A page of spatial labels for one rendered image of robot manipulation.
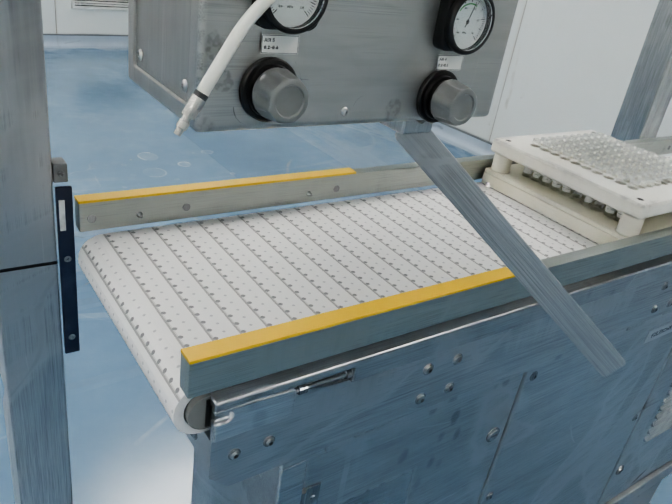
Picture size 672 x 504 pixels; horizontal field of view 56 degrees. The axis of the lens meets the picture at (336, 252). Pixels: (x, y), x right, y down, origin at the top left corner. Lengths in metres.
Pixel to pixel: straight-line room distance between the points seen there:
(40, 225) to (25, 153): 0.08
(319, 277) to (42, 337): 0.31
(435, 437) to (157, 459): 1.03
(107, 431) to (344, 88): 1.53
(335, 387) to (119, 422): 1.32
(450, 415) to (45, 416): 0.48
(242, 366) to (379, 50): 0.24
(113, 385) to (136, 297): 1.37
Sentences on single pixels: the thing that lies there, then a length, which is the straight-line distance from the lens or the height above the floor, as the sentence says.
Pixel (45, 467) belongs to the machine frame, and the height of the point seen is 0.62.
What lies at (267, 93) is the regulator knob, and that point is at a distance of 0.32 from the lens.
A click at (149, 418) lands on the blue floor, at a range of 1.84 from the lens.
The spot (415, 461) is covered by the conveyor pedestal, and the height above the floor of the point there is 0.68.
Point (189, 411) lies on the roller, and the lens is 0.50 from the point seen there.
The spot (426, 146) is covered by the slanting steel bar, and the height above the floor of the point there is 1.12.
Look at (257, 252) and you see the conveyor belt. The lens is 0.67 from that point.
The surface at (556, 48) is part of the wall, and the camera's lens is 4.14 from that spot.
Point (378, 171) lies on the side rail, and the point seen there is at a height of 0.97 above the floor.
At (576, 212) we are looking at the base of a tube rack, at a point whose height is 0.96.
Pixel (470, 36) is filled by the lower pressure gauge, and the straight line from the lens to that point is 0.41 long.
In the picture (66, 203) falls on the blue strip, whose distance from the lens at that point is 0.68.
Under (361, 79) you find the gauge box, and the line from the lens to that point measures 0.38.
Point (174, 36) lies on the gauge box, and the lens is 0.36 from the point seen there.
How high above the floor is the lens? 1.26
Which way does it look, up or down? 27 degrees down
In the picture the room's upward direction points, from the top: 9 degrees clockwise
